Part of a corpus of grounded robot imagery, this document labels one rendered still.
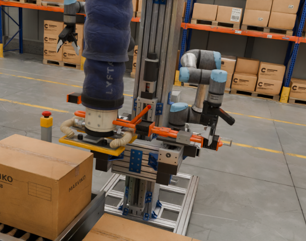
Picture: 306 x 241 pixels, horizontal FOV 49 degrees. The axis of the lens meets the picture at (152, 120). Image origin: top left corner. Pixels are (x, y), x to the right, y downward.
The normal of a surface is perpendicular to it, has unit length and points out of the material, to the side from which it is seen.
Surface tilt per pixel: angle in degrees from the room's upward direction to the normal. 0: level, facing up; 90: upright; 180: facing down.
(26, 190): 90
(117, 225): 0
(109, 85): 73
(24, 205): 90
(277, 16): 88
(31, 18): 90
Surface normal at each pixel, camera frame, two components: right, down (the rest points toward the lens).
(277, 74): -0.19, 0.30
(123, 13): 0.73, 0.01
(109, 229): 0.11, -0.94
